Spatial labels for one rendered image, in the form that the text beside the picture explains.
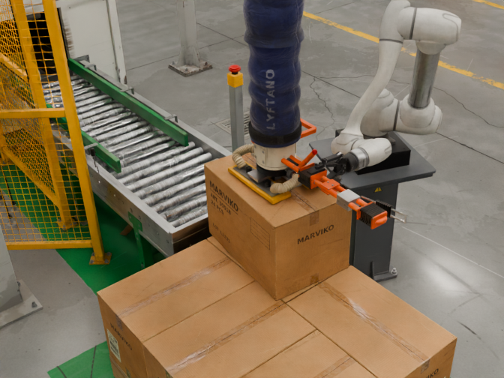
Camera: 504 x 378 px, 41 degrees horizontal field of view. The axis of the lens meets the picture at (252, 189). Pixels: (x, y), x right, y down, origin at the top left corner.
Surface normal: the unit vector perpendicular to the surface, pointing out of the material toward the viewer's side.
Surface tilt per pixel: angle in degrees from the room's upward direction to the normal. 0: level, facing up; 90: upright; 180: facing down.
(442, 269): 0
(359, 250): 90
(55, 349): 0
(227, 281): 0
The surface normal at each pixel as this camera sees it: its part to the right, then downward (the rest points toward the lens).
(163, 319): -0.04, -0.84
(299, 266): 0.53, 0.45
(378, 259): 0.30, 0.51
